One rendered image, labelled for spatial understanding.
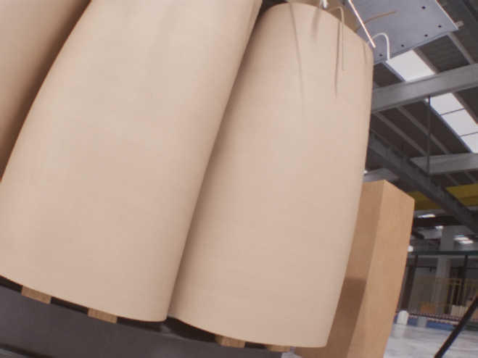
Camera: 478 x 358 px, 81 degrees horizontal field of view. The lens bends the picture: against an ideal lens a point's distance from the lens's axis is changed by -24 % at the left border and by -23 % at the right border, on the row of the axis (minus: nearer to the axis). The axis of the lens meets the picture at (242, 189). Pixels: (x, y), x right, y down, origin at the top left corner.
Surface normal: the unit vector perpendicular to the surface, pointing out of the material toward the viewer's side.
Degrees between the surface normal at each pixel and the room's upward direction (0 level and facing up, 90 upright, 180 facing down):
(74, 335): 90
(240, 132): 90
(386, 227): 90
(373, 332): 90
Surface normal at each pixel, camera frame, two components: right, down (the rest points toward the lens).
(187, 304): -0.62, -0.35
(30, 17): 0.93, 0.15
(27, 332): 0.50, -0.10
